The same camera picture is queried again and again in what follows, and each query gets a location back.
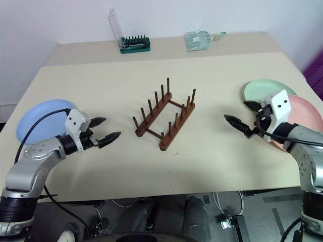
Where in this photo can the white caster wheel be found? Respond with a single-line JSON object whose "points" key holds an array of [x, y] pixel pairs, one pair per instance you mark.
{"points": [[67, 235]]}

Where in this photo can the blue plate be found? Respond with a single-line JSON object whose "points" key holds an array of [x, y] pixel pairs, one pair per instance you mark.
{"points": [[38, 113]]}

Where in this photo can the black box on floor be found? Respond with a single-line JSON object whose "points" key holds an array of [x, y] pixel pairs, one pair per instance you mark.
{"points": [[241, 228]]}

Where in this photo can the dark grey rounded shape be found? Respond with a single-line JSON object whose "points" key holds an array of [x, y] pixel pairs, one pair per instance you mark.
{"points": [[198, 219]]}

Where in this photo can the small black clip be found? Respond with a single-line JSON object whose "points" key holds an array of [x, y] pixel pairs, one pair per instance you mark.
{"points": [[206, 199]]}

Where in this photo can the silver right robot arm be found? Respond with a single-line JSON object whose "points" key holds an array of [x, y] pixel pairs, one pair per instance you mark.
{"points": [[308, 153]]}

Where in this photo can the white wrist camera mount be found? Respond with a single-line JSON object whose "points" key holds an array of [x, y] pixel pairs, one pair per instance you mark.
{"points": [[280, 107], [73, 123]]}

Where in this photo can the clear plastic bag with contents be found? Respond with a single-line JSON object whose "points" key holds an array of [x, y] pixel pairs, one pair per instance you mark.
{"points": [[198, 40]]}

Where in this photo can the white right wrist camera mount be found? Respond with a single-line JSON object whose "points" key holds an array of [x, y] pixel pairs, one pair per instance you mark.
{"points": [[280, 107]]}

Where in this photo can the red plate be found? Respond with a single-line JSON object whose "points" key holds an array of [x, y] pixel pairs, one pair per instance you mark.
{"points": [[302, 113]]}

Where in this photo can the brown wooden dish rack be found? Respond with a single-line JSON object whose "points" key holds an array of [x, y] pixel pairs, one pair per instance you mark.
{"points": [[165, 100]]}

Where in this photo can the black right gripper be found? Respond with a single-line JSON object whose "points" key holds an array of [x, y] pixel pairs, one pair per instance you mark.
{"points": [[267, 112]]}

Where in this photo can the green screwdriver bit set case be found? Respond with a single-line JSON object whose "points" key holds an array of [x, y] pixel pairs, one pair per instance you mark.
{"points": [[135, 46]]}

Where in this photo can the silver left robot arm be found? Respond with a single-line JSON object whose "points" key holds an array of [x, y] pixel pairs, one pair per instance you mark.
{"points": [[25, 171]]}

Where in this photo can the purple fabric object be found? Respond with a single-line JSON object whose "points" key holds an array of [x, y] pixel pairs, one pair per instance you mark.
{"points": [[315, 73]]}

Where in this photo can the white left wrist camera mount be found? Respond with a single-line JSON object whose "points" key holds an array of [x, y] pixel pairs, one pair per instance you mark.
{"points": [[73, 123]]}

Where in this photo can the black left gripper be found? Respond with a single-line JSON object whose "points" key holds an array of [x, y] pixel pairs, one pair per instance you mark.
{"points": [[87, 140]]}

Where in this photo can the green plate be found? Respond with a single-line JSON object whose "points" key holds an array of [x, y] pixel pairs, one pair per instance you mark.
{"points": [[260, 89]]}

